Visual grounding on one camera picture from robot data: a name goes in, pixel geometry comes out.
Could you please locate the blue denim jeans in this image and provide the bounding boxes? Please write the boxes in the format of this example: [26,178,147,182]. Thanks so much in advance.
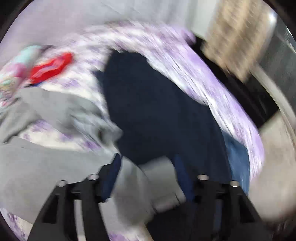
[222,132,250,194]

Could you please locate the dark navy pants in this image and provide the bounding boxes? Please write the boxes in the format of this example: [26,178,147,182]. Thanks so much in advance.
[96,50,232,241]

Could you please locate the red folded garment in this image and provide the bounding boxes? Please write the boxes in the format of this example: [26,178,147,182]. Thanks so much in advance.
[28,52,74,86]

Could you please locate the floral folded blanket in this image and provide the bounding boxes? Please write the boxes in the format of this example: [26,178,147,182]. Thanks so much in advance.
[1,45,45,108]

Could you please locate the purple floral bedsheet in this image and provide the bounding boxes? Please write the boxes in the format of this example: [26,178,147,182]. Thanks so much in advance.
[0,21,265,241]

